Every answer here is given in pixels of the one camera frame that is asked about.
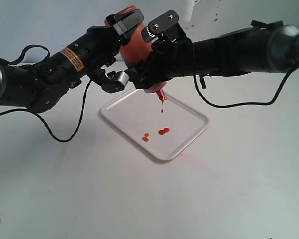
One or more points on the red sauce drops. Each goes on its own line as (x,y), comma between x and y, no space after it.
(160,132)

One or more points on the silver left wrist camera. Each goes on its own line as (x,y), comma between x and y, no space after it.
(118,81)

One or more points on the red sauce squeeze bottle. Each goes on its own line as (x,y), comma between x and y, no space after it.
(135,51)

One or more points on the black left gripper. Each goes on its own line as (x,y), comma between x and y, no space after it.
(108,40)

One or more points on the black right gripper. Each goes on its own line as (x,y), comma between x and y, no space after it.
(166,37)

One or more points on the white rectangular plastic tray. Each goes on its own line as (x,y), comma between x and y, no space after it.
(135,113)

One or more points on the white backdrop sheet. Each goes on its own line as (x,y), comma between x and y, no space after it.
(56,23)

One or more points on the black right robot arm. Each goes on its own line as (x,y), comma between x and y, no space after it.
(262,47)

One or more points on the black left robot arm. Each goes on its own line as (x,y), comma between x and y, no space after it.
(40,86)

